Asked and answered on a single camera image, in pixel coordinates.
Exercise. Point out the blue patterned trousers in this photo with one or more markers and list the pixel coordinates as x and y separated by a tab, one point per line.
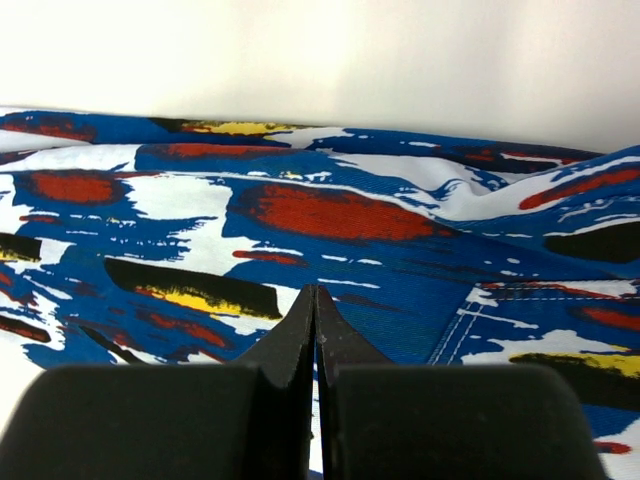
176	241

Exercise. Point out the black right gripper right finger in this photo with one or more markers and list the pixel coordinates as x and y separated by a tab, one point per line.
468	382

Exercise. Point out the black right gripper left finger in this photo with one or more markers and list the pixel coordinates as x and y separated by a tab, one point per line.
247	419

